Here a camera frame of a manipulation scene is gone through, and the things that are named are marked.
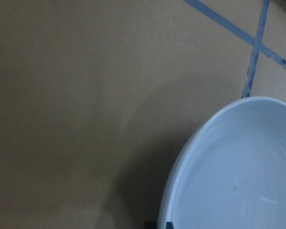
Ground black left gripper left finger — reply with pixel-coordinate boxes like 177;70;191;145
144;221;156;229

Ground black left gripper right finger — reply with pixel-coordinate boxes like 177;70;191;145
165;222;174;229

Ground blue ceramic plate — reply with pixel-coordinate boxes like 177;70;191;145
157;96;286;229

